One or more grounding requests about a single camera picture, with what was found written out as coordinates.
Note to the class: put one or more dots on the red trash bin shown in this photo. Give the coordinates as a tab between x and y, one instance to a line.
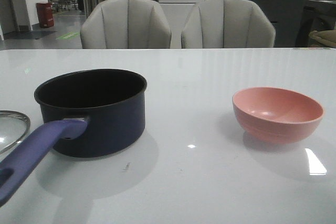
44	12

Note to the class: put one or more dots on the dark grey sideboard counter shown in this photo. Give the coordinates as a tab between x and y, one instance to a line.
295	19

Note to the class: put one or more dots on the dark floor mat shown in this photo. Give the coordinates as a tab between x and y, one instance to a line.
28	34

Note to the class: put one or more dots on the left beige upholstered chair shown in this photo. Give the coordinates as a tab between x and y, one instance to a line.
126	24

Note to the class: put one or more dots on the right beige upholstered chair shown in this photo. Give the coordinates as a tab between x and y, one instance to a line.
227	24

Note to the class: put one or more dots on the pink plastic bowl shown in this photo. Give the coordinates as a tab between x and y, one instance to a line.
276	115

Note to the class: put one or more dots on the beige upholstered chair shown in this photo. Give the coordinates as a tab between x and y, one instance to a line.
126	24
227	24

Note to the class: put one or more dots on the glass lid with blue knob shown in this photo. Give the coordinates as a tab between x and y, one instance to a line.
14	127

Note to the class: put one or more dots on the dark blue saucepan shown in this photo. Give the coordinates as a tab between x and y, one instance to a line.
86	114

